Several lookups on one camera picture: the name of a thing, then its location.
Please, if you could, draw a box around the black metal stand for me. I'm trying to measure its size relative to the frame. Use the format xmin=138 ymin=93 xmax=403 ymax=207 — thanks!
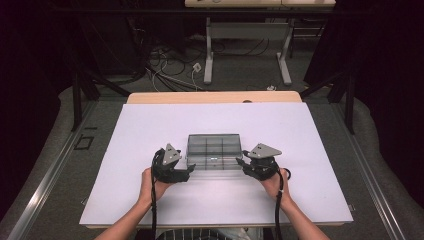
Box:
xmin=70 ymin=69 xmax=132 ymax=133
xmin=299 ymin=69 xmax=356 ymax=136

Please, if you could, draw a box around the person's right hand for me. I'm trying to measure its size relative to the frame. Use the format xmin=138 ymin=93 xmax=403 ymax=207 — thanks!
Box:
xmin=261 ymin=167 xmax=291 ymax=203

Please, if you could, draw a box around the person's left hand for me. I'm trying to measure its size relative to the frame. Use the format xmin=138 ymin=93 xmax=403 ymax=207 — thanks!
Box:
xmin=137 ymin=167 xmax=175 ymax=205

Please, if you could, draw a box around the bundle of floor cables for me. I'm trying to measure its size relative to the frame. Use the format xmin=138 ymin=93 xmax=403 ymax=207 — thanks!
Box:
xmin=126 ymin=19 xmax=214 ymax=93

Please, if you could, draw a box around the dark curtain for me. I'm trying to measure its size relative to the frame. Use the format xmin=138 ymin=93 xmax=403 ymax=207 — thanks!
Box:
xmin=302 ymin=0 xmax=424 ymax=208
xmin=0 ymin=0 xmax=79 ymax=214

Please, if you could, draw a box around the black horizontal crossbar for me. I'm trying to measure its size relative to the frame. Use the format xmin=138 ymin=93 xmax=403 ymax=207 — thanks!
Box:
xmin=49 ymin=7 xmax=335 ymax=16

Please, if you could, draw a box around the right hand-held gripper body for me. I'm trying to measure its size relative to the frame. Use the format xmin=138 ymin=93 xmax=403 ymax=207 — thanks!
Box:
xmin=247 ymin=142 xmax=283 ymax=181

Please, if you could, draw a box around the white-legged desk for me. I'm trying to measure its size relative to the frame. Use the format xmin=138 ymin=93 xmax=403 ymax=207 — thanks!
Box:
xmin=184 ymin=0 xmax=337 ymax=86

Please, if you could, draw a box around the hand-held gripper black cable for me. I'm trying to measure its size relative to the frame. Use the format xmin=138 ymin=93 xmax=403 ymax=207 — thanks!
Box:
xmin=273 ymin=169 xmax=285 ymax=240
xmin=150 ymin=149 xmax=166 ymax=240

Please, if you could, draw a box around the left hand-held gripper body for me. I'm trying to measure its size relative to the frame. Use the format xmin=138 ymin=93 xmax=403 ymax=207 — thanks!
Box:
xmin=151 ymin=143 xmax=188 ymax=184

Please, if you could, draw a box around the aluminium floor rail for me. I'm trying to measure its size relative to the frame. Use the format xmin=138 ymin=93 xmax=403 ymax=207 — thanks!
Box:
xmin=5 ymin=99 xmax=98 ymax=240
xmin=332 ymin=103 xmax=407 ymax=240

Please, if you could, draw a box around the transparent grey plastic compartment box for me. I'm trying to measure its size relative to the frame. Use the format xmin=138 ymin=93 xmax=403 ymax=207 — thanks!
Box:
xmin=185 ymin=133 xmax=244 ymax=172

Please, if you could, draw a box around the person's striped clothing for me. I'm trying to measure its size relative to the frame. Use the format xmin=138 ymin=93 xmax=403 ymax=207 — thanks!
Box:
xmin=155 ymin=227 xmax=265 ymax=240

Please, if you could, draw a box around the right hand-held gripper black cable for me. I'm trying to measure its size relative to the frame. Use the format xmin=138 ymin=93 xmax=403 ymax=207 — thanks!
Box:
xmin=273 ymin=169 xmax=285 ymax=240

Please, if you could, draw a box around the left hand-held gripper black cable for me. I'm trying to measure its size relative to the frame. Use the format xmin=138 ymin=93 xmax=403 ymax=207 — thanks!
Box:
xmin=150 ymin=149 xmax=166 ymax=240

